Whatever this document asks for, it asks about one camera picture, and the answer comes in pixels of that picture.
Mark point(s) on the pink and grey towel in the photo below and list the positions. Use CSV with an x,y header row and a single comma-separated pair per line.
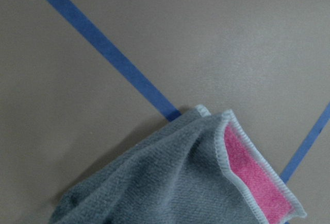
x,y
199,168

